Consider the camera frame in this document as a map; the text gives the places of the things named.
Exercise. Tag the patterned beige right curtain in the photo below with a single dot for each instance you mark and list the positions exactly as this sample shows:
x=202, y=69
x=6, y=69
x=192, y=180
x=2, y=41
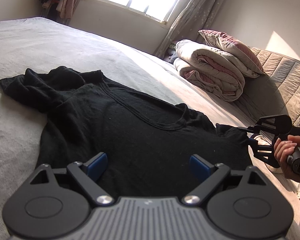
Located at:
x=197, y=15

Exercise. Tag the hanging pink clothes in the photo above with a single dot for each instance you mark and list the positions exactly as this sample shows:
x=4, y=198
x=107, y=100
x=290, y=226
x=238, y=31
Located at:
x=58, y=10

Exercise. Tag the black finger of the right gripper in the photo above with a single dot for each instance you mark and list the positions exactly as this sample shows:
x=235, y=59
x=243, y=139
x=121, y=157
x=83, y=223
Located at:
x=264, y=153
x=274, y=124

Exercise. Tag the black t-shirt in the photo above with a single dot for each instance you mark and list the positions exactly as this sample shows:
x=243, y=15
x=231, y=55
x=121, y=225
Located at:
x=148, y=141

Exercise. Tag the clothes pile beside bed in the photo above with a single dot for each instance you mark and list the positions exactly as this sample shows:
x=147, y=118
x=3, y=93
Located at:
x=170, y=56

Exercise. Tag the beige pink pillow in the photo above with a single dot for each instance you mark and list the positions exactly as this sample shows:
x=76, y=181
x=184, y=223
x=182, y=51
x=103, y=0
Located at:
x=229, y=44

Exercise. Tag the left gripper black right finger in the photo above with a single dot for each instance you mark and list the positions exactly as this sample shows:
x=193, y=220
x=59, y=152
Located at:
x=239, y=204

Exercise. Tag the grey bed sheet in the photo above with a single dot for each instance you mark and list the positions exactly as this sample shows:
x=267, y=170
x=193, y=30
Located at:
x=43, y=45

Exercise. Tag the person's right hand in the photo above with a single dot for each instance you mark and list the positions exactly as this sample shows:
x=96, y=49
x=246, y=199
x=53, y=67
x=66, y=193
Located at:
x=282, y=149

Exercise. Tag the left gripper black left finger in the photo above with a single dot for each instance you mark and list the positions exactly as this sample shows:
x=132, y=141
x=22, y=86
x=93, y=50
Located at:
x=54, y=202

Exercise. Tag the folded beige pink quilt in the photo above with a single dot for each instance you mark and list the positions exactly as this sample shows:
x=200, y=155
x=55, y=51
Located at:
x=211, y=69

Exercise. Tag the quilted beige headboard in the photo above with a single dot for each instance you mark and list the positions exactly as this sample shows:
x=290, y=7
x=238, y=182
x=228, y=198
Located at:
x=287, y=79

